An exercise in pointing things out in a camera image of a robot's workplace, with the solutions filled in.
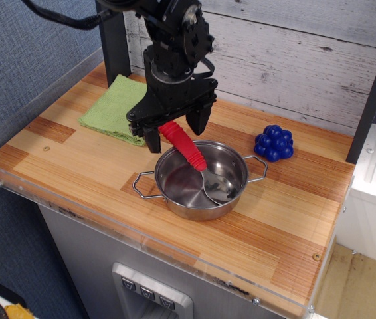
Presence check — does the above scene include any black braided cable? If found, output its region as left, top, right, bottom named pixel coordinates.
left=21, top=0, right=109, bottom=31

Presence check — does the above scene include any blue bumpy ball toy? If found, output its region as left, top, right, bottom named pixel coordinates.
left=254, top=124, right=294, bottom=162

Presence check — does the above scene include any clear acrylic edge guard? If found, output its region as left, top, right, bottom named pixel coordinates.
left=0, top=53, right=353, bottom=318

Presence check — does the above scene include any green folded cloth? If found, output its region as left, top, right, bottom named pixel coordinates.
left=78, top=75, right=147, bottom=146

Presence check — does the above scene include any dark left frame post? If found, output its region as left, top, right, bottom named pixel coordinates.
left=99, top=11, right=132, bottom=86

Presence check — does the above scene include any grey toy cabinet front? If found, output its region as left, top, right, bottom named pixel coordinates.
left=40, top=206, right=278, bottom=318

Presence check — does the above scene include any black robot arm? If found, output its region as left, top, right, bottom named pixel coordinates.
left=101, top=1, right=218, bottom=153

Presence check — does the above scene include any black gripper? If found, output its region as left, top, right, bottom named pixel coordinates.
left=126, top=72, right=218, bottom=154

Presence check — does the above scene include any stainless steel pot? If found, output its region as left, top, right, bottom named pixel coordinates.
left=132, top=140, right=268, bottom=221

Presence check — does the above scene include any silver dispenser button panel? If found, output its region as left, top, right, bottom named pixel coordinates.
left=112, top=262, right=194, bottom=318

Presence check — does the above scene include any red handled metal spoon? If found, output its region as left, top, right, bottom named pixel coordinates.
left=159, top=120, right=238, bottom=205

